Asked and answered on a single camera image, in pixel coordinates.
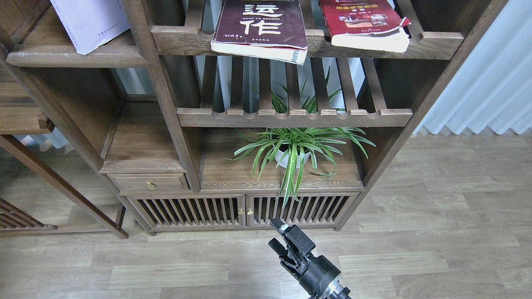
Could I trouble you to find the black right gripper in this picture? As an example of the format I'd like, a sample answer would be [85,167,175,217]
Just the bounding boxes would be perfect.
[268,218,342,297]

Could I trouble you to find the red cover book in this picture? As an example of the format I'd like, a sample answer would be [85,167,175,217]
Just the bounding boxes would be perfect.
[318,0,410,53]

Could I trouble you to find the white lavender book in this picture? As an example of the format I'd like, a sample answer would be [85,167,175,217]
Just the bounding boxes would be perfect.
[51,0,131,55]

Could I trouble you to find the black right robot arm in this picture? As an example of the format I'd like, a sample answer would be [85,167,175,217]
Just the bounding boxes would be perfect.
[268,218,350,299]

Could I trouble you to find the right slatted cabinet door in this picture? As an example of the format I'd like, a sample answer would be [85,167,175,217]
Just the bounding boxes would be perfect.
[245,192,359,229]

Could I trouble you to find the slatted cabinet door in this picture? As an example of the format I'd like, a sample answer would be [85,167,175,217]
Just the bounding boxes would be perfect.
[245,192,359,229]
[127,195,246,232]

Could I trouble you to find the left slatted cabinet door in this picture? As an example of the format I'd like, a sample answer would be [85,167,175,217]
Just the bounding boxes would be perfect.
[127,195,246,232]

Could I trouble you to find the white plant pot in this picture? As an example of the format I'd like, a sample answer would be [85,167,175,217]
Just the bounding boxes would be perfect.
[274,146,311,169]

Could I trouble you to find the green spider plant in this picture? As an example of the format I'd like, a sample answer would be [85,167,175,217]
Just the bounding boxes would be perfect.
[227,69,376,208]

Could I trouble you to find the brass drawer knob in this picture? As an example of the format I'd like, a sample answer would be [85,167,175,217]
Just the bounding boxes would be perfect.
[146,181,155,190]

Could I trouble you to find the small wooden drawer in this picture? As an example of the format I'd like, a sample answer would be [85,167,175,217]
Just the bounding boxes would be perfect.
[108,173,189,196]

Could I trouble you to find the dark wooden bookshelf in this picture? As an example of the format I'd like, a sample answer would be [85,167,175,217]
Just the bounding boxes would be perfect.
[1,0,507,235]

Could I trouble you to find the maroon book white characters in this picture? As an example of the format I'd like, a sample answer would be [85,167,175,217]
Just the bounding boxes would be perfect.
[210,0,308,66]

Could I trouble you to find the white pleated curtain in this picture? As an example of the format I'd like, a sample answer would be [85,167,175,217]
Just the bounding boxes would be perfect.
[414,0,532,135]

